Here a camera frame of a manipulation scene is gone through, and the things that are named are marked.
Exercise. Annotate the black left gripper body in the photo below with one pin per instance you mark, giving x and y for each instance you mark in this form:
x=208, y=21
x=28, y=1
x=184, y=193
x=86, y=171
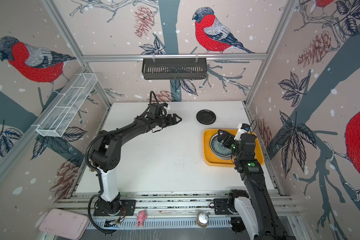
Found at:
x=164, y=121

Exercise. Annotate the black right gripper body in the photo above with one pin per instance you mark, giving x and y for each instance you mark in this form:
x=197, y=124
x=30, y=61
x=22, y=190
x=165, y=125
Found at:
x=232, y=144

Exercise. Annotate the cream yellow plate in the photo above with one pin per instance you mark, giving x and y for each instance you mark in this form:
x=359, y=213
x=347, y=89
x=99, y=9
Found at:
x=211, y=150

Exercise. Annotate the small black plate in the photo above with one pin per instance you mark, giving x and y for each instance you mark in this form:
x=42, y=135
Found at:
x=206, y=117

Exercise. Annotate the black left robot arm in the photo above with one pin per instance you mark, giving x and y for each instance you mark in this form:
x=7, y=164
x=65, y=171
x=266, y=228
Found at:
x=103, y=154

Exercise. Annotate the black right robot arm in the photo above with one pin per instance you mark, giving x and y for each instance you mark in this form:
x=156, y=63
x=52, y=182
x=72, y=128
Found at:
x=254, y=205

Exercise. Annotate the yellow plastic bin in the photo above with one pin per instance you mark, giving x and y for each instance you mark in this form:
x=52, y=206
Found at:
x=214, y=153

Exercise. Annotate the silver round object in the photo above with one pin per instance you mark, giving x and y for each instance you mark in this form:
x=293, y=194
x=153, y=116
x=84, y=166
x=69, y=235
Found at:
x=202, y=219

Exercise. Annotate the pink toy figure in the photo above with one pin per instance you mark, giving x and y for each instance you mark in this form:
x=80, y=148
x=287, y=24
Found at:
x=142, y=216

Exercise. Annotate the pink tray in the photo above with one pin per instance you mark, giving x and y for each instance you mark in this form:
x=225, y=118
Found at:
x=64, y=224

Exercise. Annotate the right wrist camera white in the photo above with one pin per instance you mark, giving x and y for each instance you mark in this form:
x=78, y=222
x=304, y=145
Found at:
x=242, y=129

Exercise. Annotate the black hanging wire basket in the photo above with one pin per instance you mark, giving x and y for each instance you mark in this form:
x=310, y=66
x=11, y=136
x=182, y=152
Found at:
x=175, y=69

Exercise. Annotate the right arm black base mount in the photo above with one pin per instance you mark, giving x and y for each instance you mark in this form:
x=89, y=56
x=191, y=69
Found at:
x=225, y=206

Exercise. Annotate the aluminium rail base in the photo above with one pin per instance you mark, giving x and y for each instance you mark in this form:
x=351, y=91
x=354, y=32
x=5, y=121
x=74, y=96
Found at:
x=163, y=211

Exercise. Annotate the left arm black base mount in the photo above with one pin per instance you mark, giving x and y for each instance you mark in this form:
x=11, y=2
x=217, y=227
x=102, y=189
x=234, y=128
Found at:
x=129, y=207

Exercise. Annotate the white mesh wall shelf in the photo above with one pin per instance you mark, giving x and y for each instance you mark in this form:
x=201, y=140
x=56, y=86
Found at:
x=69, y=103

